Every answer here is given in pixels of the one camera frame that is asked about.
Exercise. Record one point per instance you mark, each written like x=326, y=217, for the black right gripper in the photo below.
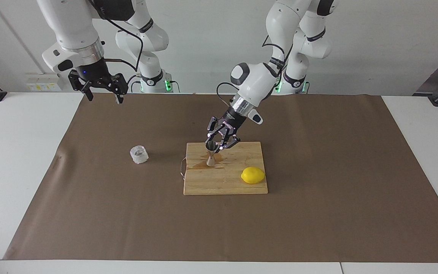
x=95, y=76

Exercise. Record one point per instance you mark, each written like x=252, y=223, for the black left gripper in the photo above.
x=232, y=121

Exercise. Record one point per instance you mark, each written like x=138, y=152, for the steel double jigger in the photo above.
x=211, y=158

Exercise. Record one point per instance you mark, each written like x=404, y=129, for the clear crinkled glass cup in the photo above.
x=139, y=155

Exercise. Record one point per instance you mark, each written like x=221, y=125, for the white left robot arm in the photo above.
x=257, y=83

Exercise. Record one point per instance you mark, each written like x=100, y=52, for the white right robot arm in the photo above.
x=70, y=23

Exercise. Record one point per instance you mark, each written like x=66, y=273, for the wooden cutting board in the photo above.
x=219, y=182

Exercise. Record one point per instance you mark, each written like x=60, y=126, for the yellow lemon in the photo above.
x=253, y=175

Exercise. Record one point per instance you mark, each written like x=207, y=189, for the brown paper table mat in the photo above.
x=127, y=213

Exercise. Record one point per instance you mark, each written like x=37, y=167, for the white wall socket box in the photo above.
x=36, y=83

